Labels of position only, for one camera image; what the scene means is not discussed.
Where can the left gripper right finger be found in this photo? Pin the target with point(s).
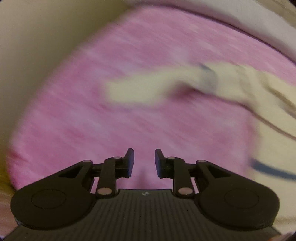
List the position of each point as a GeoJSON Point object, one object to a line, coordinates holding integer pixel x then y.
{"type": "Point", "coordinates": [178, 171]}

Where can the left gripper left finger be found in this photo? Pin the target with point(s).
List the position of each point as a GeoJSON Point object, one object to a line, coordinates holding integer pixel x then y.
{"type": "Point", "coordinates": [113, 169]}

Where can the cream knit sweater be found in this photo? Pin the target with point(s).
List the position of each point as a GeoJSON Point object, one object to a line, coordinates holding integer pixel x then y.
{"type": "Point", "coordinates": [271, 100]}

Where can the pink floral blanket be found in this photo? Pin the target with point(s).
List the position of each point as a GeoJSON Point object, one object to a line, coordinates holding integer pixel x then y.
{"type": "Point", "coordinates": [69, 120]}

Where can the grey quilted duvet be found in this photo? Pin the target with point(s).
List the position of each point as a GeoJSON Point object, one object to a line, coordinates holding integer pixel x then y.
{"type": "Point", "coordinates": [248, 16]}

